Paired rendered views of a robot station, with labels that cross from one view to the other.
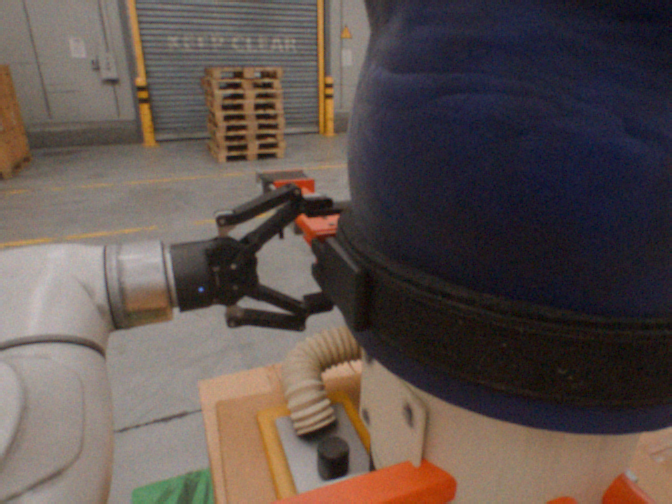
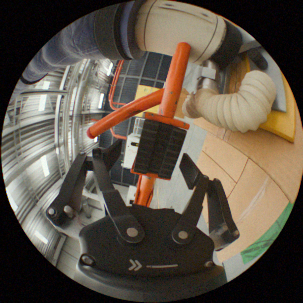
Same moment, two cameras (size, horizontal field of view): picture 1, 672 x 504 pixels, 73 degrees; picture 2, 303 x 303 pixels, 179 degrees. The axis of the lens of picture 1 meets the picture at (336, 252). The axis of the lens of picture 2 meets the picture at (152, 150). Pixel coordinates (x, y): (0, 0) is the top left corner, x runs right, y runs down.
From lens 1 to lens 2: 45 cm
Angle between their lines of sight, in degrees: 51
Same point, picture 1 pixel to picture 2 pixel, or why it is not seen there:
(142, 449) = (232, 268)
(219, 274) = (151, 262)
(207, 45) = not seen: hidden behind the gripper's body
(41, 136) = not seen: hidden behind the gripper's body
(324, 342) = (220, 98)
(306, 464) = (272, 68)
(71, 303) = not seen: outside the picture
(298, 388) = (256, 73)
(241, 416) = (295, 165)
